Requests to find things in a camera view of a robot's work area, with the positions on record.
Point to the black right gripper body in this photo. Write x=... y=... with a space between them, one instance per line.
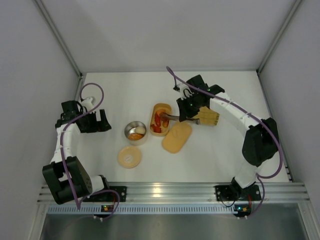
x=187 y=110

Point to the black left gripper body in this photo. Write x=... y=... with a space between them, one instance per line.
x=92 y=121

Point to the metal tongs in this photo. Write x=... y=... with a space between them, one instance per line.
x=165 y=116

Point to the brown roasted potato piece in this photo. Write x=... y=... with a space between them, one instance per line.
x=165 y=123

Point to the orange fried dumpling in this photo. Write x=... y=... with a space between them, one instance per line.
x=161 y=111

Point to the tan oblong box lid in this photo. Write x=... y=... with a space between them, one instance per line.
x=177 y=137

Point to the red sausage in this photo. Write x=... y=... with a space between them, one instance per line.
x=157 y=120

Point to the red chicken wing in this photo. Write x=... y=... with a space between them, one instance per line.
x=156 y=129

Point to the sesame bread bun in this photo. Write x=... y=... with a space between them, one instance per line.
x=135 y=136

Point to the white egg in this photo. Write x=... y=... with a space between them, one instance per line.
x=140 y=130

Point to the round tan bowl lid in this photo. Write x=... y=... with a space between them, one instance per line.
x=129 y=157

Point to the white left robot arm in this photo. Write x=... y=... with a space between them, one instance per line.
x=65 y=176

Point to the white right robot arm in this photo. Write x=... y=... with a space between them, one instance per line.
x=261 y=139

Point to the tan oblong lunch box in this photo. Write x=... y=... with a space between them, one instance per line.
x=156 y=107

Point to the woven bamboo tray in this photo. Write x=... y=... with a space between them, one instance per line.
x=207 y=116

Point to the round steel bowl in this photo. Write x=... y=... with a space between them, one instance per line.
x=129 y=128

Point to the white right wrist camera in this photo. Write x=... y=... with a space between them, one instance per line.
x=184 y=91

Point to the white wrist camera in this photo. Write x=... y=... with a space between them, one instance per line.
x=88 y=103
x=184 y=91

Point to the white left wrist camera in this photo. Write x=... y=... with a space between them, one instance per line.
x=88 y=103

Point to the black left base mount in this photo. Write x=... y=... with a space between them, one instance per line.
x=113 y=194

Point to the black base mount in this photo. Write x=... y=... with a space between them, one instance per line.
x=228 y=192
x=113 y=194

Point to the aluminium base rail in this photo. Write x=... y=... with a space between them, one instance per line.
x=204 y=192

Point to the slotted grey cable duct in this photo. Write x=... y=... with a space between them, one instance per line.
x=134 y=209

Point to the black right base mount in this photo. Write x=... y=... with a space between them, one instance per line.
x=228 y=192

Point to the left aluminium frame post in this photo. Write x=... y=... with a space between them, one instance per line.
x=45 y=14

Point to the aluminium frame post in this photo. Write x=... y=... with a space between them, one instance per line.
x=45 y=14
x=284 y=26

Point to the right aluminium frame post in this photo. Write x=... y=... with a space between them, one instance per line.
x=284 y=26

